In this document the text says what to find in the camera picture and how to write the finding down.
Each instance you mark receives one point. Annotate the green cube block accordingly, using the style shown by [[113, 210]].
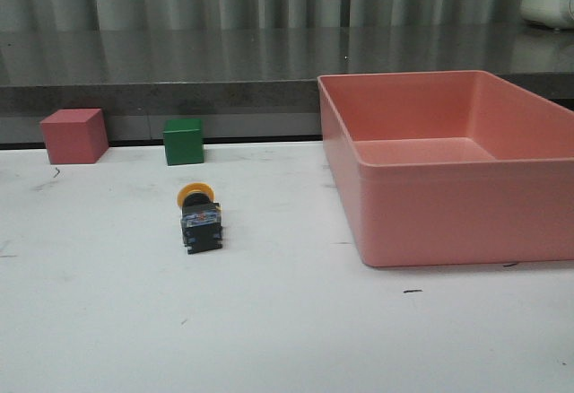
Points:
[[183, 141]]

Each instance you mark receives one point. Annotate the pink plastic bin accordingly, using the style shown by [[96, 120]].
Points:
[[449, 167]]

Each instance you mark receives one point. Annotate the pink cube block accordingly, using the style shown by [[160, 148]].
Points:
[[75, 136]]

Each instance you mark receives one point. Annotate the yellow push button switch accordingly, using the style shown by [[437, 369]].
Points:
[[201, 218]]

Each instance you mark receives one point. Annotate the dark grey counter shelf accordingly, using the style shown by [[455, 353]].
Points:
[[248, 85]]

